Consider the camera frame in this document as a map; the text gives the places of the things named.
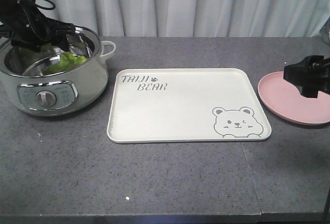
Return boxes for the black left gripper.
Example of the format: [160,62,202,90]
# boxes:
[1,0,75,53]

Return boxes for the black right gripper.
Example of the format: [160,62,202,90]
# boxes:
[284,55,329,98]

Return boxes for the green lettuce leaf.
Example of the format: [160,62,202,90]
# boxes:
[41,42,88,75]

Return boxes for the pink round plate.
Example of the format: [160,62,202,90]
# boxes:
[257,72,329,126]

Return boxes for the white bear serving tray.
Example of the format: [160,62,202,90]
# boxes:
[107,68,272,143]

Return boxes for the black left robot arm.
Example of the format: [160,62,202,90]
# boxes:
[1,0,75,52]

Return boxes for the green electric cooking pot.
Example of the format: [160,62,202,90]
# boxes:
[1,26,116,116]

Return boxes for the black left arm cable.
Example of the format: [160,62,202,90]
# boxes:
[33,0,56,11]

